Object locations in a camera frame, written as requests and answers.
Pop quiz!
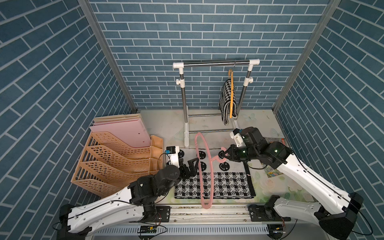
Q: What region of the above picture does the houndstooth black white scarf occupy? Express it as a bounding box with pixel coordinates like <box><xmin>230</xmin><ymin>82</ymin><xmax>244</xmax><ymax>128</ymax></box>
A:
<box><xmin>219</xmin><ymin>79</ymin><xmax>231</xmax><ymax>126</ymax></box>

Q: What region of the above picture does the orange plastic file organizer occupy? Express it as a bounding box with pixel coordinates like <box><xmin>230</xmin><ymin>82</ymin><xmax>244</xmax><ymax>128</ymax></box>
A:
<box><xmin>71</xmin><ymin>132</ymin><xmax>164</xmax><ymax>198</ymax></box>

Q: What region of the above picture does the left aluminium corner post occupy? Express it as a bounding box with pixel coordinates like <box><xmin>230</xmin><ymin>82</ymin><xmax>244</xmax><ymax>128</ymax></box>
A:
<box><xmin>78</xmin><ymin>0</ymin><xmax>138</xmax><ymax>113</ymax></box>

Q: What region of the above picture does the aluminium corner post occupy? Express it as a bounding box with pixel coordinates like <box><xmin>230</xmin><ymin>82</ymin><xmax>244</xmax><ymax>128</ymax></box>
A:
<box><xmin>78</xmin><ymin>0</ymin><xmax>138</xmax><ymax>113</ymax></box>
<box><xmin>272</xmin><ymin>0</ymin><xmax>341</xmax><ymax>115</ymax></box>

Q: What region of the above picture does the pink clothes hanger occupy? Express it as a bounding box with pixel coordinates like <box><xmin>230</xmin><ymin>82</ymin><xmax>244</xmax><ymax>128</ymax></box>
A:
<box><xmin>194</xmin><ymin>132</ymin><xmax>229</xmax><ymax>210</ymax></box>

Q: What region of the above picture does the smiley plaid black white scarf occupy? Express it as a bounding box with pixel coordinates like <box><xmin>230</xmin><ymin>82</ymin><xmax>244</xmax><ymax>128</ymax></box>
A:
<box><xmin>175</xmin><ymin>149</ymin><xmax>256</xmax><ymax>200</ymax></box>

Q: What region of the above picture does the green circuit board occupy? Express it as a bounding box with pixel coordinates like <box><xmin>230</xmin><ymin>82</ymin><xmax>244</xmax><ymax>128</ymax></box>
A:
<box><xmin>138</xmin><ymin>225</ymin><xmax>157</xmax><ymax>235</ymax></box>

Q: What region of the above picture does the colourful picture book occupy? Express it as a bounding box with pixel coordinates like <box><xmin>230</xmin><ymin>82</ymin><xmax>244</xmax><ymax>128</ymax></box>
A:
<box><xmin>264</xmin><ymin>138</ymin><xmax>286</xmax><ymax>178</ymax></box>

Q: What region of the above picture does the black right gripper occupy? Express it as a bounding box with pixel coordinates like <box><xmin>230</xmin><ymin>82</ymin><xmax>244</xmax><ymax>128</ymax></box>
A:
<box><xmin>220</xmin><ymin>143</ymin><xmax>257</xmax><ymax>162</ymax></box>

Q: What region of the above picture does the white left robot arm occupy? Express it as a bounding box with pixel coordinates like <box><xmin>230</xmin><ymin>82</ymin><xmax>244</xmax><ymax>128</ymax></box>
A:
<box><xmin>56</xmin><ymin>158</ymin><xmax>199</xmax><ymax>240</ymax></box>

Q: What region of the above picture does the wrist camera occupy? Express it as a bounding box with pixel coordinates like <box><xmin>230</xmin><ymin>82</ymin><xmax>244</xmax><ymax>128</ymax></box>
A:
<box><xmin>165</xmin><ymin>146</ymin><xmax>180</xmax><ymax>168</ymax></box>
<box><xmin>230</xmin><ymin>129</ymin><xmax>246</xmax><ymax>148</ymax></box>

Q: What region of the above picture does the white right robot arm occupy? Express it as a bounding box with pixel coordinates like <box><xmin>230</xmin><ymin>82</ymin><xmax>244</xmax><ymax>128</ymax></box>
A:
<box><xmin>222</xmin><ymin>127</ymin><xmax>364</xmax><ymax>240</ymax></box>

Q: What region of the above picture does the right aluminium corner post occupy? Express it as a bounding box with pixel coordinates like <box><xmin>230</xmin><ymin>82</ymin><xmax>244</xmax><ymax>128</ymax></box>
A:
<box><xmin>272</xmin><ymin>0</ymin><xmax>341</xmax><ymax>115</ymax></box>

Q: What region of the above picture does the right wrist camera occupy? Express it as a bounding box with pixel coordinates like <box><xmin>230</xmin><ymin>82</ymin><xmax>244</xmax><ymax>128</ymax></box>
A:
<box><xmin>230</xmin><ymin>129</ymin><xmax>246</xmax><ymax>148</ymax></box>

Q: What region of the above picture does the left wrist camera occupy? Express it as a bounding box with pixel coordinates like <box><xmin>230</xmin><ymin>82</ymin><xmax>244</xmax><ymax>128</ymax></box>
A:
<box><xmin>165</xmin><ymin>146</ymin><xmax>180</xmax><ymax>168</ymax></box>

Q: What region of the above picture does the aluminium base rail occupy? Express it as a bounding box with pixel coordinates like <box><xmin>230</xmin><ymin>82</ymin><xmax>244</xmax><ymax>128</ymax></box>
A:
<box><xmin>77</xmin><ymin>202</ymin><xmax>304</xmax><ymax>240</ymax></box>

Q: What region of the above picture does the white steel clothes rack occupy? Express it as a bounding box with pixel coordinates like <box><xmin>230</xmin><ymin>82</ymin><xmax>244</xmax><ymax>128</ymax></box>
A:
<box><xmin>173</xmin><ymin>59</ymin><xmax>261</xmax><ymax>147</ymax></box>

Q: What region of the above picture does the orange clothes hanger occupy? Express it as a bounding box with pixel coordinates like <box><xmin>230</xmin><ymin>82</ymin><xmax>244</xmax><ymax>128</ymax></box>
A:
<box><xmin>228</xmin><ymin>69</ymin><xmax>234</xmax><ymax>119</ymax></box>

